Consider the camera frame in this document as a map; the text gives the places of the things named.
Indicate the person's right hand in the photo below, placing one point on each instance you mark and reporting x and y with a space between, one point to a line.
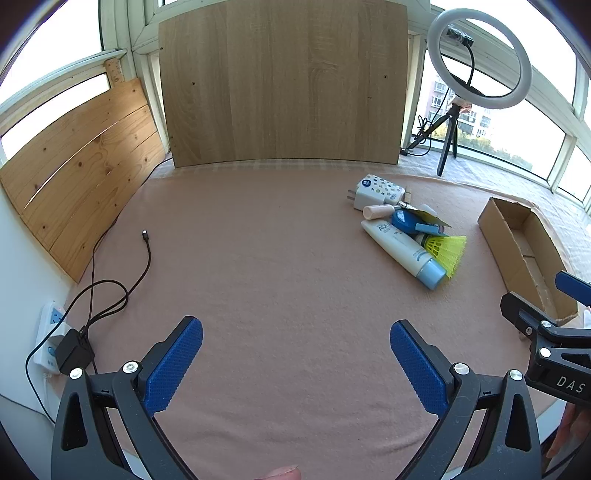
569 429

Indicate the black tripod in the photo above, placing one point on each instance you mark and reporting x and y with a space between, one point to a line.
447 143

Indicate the pine plank panel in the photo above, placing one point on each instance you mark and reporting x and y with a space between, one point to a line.
83 161

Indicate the black webcam on gooseneck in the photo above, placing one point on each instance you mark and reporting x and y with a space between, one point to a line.
461 37

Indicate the light wood board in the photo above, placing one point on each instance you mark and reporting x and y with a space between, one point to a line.
277 83

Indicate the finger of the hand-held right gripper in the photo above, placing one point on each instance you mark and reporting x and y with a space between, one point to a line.
526 314
575 288

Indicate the white window frame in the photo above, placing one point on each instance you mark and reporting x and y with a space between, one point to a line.
143 50

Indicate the yellow notebook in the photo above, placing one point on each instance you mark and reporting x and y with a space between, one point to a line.
431 217

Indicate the white power strip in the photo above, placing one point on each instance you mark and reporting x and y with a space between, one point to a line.
46 332

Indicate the white charger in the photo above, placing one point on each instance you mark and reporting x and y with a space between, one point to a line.
364 199

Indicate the blue round case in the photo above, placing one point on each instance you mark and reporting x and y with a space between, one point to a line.
405 221

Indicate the white patterned tissue pack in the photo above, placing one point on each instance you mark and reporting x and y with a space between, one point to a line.
381 187

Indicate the person's left hand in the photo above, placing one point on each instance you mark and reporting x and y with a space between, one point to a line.
284 473

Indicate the white tube with blue cap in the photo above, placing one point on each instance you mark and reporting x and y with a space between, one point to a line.
401 247

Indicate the narrow pine wood slat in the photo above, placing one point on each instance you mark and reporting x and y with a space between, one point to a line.
114 74

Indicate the cardboard box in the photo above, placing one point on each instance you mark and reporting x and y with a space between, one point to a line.
501 244

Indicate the pink blanket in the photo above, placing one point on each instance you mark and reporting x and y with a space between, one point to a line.
277 254

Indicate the yellow shuttlecock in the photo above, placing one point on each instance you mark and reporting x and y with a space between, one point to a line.
448 254

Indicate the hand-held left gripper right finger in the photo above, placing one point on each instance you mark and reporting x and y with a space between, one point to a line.
415 364

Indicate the black power adapter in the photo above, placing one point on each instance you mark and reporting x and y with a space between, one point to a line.
74 351

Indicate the small pink bottle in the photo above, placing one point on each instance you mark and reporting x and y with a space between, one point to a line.
378 211

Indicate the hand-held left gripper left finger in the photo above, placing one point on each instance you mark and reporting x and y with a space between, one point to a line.
175 364

